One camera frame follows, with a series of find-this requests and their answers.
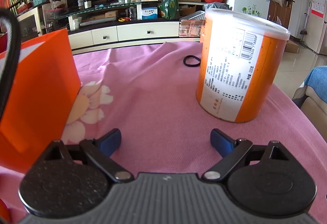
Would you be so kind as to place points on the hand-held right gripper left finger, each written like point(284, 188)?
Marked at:
point(111, 141)

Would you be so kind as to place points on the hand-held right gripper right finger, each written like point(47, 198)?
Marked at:
point(221, 142)

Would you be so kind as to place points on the orange cardboard box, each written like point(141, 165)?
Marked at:
point(38, 86)

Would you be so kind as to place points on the pink floral tablecloth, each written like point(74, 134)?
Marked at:
point(153, 98)

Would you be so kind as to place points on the orange labelled canister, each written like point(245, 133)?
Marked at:
point(230, 73)

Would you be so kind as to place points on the beige sofa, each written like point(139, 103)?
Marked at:
point(313, 101)

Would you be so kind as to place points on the white television stand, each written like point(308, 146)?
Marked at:
point(127, 33)

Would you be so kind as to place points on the blue cloth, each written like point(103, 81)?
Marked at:
point(318, 81)

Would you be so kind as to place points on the labelled parcel box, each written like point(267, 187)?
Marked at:
point(190, 28)

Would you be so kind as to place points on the yellow rings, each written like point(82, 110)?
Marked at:
point(124, 19)

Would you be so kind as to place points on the grey tray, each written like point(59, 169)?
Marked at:
point(195, 15)

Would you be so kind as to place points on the blue and white box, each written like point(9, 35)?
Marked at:
point(149, 13)

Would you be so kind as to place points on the dark glass bottle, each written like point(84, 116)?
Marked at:
point(88, 3)
point(80, 2)

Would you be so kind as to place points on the white glass-door cabinet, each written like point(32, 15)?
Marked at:
point(29, 23)

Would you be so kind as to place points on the green snack bag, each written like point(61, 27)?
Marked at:
point(168, 8)

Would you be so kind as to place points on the white refrigerator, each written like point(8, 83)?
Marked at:
point(319, 35)

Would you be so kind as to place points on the wall calendar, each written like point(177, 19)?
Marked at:
point(318, 9)

